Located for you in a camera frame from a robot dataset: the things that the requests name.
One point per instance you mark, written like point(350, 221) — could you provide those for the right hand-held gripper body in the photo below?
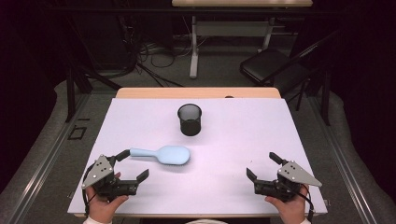
point(295, 174)

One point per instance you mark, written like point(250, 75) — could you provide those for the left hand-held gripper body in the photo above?
point(99, 172)

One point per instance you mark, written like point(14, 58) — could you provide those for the light blue hairbrush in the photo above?
point(174, 154)

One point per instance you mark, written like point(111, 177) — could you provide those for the black mesh cup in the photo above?
point(190, 127)

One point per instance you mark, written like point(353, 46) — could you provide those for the person's right hand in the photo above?
point(292, 211)

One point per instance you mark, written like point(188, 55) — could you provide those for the person's left hand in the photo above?
point(102, 210)

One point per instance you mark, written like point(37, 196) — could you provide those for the white table sheet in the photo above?
point(218, 161)

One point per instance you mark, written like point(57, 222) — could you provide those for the person's torso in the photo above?
point(205, 222)

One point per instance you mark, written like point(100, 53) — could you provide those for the black metal stand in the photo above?
point(70, 99)
point(325, 102)

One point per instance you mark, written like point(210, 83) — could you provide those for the black folding chair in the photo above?
point(267, 65)

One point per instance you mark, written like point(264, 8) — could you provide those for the white-framed desk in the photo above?
point(232, 28)

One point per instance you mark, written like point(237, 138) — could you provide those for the metal floor rail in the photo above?
point(342, 163)
point(46, 161)

